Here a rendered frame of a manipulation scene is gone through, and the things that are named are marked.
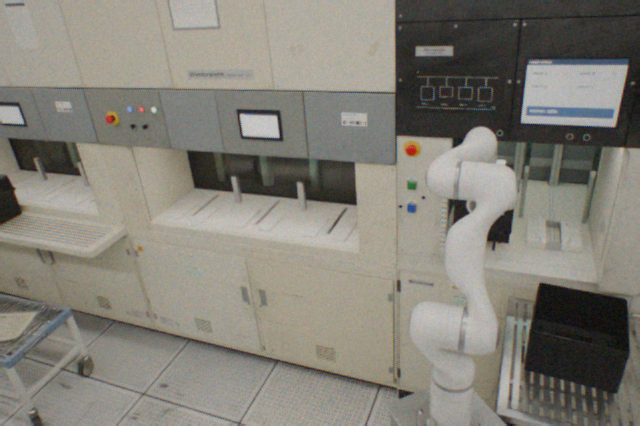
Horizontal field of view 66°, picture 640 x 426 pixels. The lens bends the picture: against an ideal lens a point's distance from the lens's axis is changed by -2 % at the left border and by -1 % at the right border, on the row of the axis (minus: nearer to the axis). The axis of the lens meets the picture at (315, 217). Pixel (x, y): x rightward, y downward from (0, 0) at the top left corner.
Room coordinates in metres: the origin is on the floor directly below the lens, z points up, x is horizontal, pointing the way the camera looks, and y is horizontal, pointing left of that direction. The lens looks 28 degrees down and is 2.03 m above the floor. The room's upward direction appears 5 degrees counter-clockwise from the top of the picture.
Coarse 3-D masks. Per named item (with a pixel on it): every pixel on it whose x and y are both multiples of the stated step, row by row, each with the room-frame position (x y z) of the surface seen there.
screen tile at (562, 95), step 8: (536, 72) 1.58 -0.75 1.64; (544, 72) 1.57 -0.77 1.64; (552, 72) 1.56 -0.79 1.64; (560, 72) 1.55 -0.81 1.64; (536, 80) 1.57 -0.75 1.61; (544, 80) 1.57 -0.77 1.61; (552, 80) 1.56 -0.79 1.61; (560, 80) 1.55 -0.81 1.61; (568, 80) 1.54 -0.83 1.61; (528, 88) 1.58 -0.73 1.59; (560, 88) 1.54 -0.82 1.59; (568, 88) 1.53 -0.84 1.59; (528, 96) 1.58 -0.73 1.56; (536, 96) 1.57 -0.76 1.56; (544, 96) 1.56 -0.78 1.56; (552, 96) 1.55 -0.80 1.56; (560, 96) 1.54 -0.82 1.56; (568, 96) 1.53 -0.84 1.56
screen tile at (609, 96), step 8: (584, 72) 1.52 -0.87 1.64; (592, 72) 1.51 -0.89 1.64; (600, 72) 1.50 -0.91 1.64; (608, 72) 1.49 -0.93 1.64; (576, 80) 1.53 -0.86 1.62; (584, 80) 1.52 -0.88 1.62; (592, 80) 1.51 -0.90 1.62; (600, 80) 1.50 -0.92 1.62; (608, 80) 1.49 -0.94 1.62; (616, 80) 1.48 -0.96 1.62; (608, 88) 1.49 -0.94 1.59; (616, 88) 1.48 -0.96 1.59; (576, 96) 1.52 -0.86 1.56; (584, 96) 1.51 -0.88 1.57; (592, 96) 1.51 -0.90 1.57; (600, 96) 1.50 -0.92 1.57; (608, 96) 1.49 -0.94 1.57; (616, 96) 1.48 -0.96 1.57
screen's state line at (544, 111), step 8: (528, 112) 1.58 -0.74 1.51; (536, 112) 1.57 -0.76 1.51; (544, 112) 1.56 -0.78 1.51; (552, 112) 1.55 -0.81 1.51; (560, 112) 1.54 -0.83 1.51; (568, 112) 1.53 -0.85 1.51; (576, 112) 1.52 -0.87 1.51; (584, 112) 1.51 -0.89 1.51; (592, 112) 1.50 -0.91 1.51; (600, 112) 1.49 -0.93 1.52; (608, 112) 1.48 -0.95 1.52
